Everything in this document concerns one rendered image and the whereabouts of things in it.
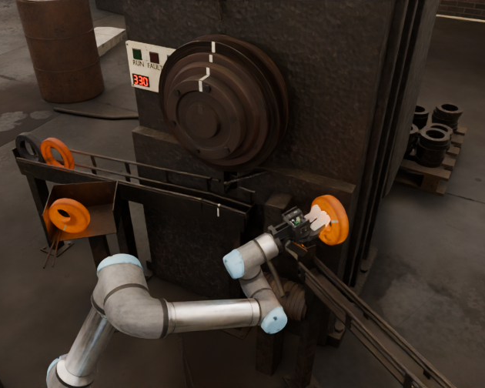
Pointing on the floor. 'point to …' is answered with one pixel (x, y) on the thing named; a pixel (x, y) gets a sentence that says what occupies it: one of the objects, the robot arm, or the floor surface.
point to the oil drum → (62, 48)
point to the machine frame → (180, 252)
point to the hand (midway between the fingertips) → (329, 215)
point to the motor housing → (271, 344)
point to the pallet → (432, 147)
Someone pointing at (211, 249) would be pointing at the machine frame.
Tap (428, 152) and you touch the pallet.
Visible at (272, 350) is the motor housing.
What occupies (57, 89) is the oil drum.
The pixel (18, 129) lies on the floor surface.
